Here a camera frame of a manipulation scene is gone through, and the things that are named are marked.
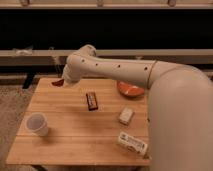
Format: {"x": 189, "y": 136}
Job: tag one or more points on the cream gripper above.
{"x": 70, "y": 75}

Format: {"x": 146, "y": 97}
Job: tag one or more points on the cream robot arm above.
{"x": 180, "y": 106}

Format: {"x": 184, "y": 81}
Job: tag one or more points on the brown chocolate bar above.
{"x": 91, "y": 101}

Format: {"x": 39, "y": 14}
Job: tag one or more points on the clear plastic wrap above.
{"x": 23, "y": 52}

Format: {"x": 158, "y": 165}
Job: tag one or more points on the wooden table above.
{"x": 78, "y": 136}

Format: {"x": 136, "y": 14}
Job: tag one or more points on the small white box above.
{"x": 126, "y": 116}

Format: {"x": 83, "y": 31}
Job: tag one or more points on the wooden rail shelf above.
{"x": 47, "y": 57}

